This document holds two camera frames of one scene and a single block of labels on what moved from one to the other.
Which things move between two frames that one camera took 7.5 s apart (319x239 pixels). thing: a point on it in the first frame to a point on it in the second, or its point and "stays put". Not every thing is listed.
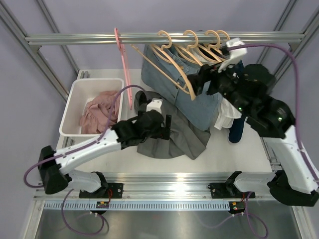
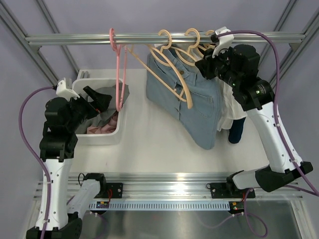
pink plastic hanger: [126, 65] to [121, 70]
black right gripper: [207, 73] to [206, 65]
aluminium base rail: [158, 185] stays put
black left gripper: [163, 133] to [101, 100]
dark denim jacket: [235, 133] stays put
